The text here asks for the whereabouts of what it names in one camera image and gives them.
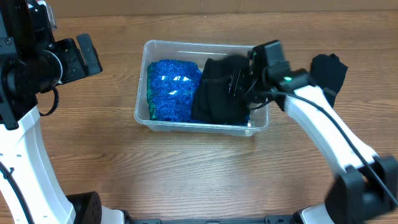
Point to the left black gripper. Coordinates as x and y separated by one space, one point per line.
88 54

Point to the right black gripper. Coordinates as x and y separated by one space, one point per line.
242 76

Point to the black garment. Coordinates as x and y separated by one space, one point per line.
212 102
329 74

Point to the blue sequin fabric bundle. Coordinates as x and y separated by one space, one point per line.
171 86

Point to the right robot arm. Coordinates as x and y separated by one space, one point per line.
365 185

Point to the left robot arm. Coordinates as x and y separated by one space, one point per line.
33 62

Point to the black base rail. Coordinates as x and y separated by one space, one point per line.
270 219

